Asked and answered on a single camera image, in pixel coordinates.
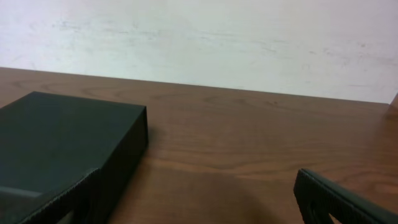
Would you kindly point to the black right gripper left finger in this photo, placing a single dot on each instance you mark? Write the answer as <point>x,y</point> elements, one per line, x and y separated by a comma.
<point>53,206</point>

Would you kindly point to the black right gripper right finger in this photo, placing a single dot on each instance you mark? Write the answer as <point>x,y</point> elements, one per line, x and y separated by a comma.
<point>322,201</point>

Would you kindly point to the dark green box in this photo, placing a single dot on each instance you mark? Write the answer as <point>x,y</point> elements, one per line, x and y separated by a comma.
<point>48,141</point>

